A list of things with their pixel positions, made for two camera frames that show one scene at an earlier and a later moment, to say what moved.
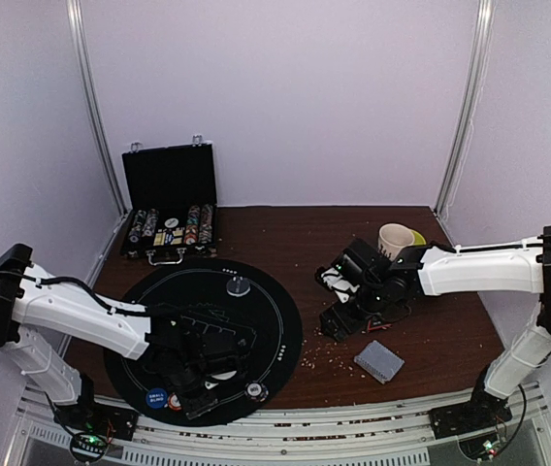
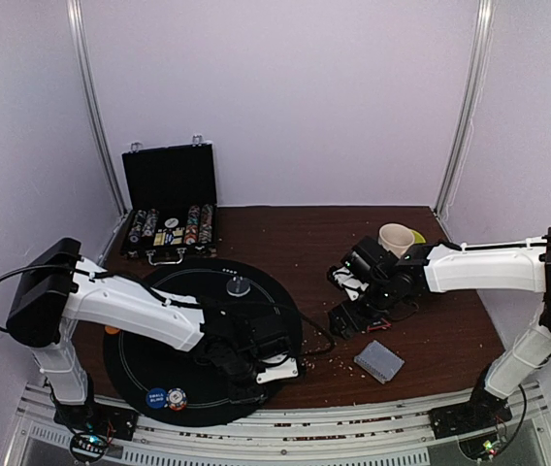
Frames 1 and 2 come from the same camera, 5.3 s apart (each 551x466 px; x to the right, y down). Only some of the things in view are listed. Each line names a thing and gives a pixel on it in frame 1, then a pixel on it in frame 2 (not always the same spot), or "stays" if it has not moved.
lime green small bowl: (418, 239) stays
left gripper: (194, 408) → (239, 395)
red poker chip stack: (174, 402) stays
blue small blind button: (156, 398) stays
